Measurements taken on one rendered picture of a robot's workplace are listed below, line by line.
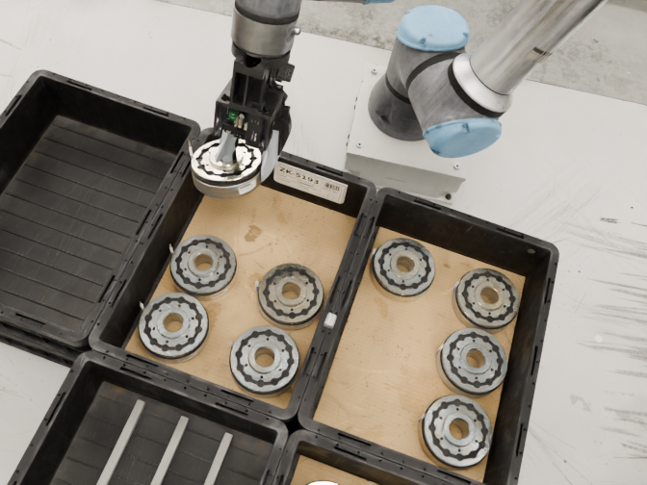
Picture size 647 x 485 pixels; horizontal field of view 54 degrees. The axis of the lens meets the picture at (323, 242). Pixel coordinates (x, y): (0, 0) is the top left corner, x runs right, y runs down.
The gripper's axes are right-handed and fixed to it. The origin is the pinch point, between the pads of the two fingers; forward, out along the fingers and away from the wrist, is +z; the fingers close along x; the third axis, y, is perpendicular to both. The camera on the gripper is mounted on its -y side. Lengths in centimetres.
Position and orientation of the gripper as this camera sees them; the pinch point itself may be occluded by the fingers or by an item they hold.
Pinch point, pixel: (247, 165)
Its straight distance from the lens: 92.4
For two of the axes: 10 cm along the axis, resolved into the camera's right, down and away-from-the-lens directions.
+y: -2.1, 6.5, -7.3
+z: -2.0, 7.0, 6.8
